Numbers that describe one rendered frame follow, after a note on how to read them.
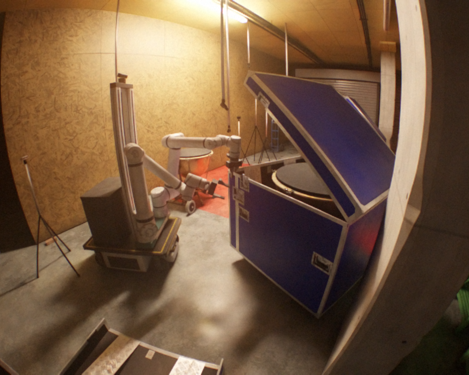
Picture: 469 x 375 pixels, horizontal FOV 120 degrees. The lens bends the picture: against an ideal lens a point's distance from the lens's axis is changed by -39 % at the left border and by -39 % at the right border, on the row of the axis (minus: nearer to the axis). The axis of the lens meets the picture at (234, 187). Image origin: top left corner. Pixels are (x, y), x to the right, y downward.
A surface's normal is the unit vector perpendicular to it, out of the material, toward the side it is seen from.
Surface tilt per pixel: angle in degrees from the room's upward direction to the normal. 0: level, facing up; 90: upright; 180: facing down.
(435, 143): 90
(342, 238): 90
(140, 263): 90
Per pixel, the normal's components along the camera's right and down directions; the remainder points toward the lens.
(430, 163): -0.57, 0.30
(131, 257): 0.00, 0.37
